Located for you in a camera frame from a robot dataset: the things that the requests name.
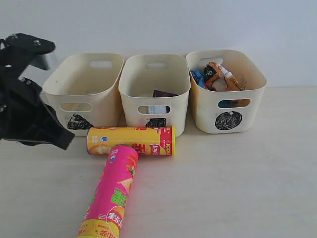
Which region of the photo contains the white blue milk carton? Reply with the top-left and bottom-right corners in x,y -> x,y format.
138,105 -> 170,114

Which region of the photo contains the cream bin with circle mark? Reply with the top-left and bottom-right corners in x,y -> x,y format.
186,50 -> 267,134

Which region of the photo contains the orange noodle packet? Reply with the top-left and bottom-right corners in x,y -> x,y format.
204,62 -> 243,92

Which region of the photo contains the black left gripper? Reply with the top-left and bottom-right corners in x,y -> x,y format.
0,33 -> 75,150

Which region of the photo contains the blue noodle packet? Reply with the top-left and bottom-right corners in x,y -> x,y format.
190,70 -> 206,89

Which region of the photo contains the cream bin with triangle mark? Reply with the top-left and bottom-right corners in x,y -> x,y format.
43,53 -> 125,136

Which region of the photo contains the pink chips can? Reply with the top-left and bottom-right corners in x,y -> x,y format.
77,145 -> 139,238

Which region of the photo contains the cream bin with square mark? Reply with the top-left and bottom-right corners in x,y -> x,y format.
118,54 -> 191,136

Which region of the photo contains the yellow chips can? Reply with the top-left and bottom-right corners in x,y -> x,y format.
87,127 -> 176,155

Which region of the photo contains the purple juice carton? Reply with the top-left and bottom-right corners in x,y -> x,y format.
153,90 -> 178,98

